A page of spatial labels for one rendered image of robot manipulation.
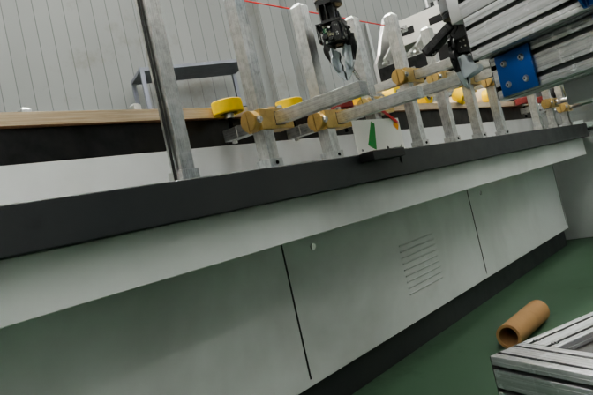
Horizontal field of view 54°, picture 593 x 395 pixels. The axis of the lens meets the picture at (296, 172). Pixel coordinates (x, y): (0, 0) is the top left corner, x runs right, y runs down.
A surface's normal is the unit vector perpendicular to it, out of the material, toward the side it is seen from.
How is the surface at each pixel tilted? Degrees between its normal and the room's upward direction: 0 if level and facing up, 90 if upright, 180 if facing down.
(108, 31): 90
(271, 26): 90
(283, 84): 90
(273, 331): 90
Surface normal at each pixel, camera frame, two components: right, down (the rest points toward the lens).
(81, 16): 0.43, -0.15
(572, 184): -0.64, 0.10
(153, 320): 0.74, -0.20
